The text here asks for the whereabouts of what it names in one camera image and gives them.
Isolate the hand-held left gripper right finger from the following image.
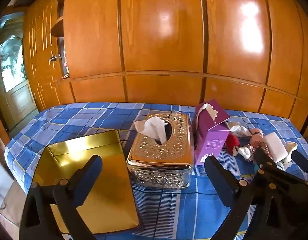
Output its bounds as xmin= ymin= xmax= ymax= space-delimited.
xmin=204 ymin=155 xmax=290 ymax=240

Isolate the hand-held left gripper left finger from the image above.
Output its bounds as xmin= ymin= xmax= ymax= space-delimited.
xmin=19 ymin=155 xmax=103 ymax=240

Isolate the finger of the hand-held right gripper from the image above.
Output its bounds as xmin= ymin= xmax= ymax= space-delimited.
xmin=291 ymin=151 xmax=308 ymax=178
xmin=253 ymin=147 xmax=308 ymax=198

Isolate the cream fluffy sock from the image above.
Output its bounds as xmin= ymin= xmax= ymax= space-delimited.
xmin=285 ymin=141 xmax=298 ymax=167

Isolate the white wet wipes pack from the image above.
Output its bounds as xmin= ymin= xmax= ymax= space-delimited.
xmin=264 ymin=132 xmax=289 ymax=163

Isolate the white mesh cloth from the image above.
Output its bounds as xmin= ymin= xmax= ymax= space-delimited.
xmin=237 ymin=146 xmax=252 ymax=159

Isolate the gold metal tin tray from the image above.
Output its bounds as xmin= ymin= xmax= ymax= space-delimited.
xmin=34 ymin=129 xmax=140 ymax=235

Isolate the pink towel roll blue band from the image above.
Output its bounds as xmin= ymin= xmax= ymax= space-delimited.
xmin=250 ymin=127 xmax=265 ymax=142

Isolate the red sock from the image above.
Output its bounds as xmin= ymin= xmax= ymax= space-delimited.
xmin=225 ymin=132 xmax=240 ymax=155

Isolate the purple cardboard box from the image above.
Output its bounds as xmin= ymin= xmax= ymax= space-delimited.
xmin=193 ymin=99 xmax=231 ymax=166

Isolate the ornate metal tissue box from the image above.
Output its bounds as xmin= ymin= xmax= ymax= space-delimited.
xmin=126 ymin=113 xmax=195 ymax=189

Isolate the blue checkered bed sheet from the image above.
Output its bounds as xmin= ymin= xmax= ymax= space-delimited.
xmin=4 ymin=102 xmax=308 ymax=240

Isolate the white facial tissue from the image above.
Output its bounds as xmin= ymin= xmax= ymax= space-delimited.
xmin=133 ymin=117 xmax=169 ymax=145

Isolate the white storage box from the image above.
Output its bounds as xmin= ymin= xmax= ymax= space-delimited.
xmin=0 ymin=158 xmax=15 ymax=199

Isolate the glass paned wooden door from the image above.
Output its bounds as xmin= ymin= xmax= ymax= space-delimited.
xmin=0 ymin=12 xmax=39 ymax=133

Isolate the pink spotted plush toy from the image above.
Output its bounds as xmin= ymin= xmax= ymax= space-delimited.
xmin=62 ymin=51 xmax=70 ymax=77

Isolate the wooden door with gold inlay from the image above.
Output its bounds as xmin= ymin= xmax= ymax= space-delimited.
xmin=23 ymin=0 xmax=65 ymax=112

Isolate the wooden panel cabinet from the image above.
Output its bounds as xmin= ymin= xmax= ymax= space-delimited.
xmin=50 ymin=0 xmax=308 ymax=135

